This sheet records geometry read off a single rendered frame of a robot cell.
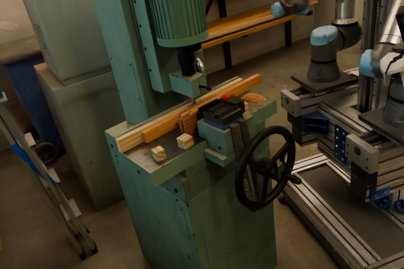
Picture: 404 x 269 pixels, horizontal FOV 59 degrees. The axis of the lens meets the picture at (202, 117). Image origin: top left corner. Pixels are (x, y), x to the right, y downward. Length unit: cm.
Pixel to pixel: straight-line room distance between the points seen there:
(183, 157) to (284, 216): 115
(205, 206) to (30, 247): 141
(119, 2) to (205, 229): 87
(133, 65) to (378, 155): 93
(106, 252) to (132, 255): 17
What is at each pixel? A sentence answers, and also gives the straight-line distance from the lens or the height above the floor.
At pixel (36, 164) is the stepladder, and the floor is 66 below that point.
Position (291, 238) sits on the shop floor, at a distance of 206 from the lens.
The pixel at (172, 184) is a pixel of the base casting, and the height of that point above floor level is 75.
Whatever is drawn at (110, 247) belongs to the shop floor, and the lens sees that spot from 223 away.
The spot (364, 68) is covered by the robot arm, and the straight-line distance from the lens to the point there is 110.
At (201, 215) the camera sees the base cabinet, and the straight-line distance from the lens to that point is 132.
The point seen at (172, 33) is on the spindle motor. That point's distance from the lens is 116.
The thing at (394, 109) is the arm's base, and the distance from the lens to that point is 140.
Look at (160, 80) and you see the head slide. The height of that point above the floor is 105.
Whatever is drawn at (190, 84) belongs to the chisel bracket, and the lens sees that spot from 124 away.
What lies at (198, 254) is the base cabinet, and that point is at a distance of 142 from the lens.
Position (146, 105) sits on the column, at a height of 94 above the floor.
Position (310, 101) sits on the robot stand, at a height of 74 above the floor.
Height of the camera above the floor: 152
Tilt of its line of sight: 28 degrees down
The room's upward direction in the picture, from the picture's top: 9 degrees counter-clockwise
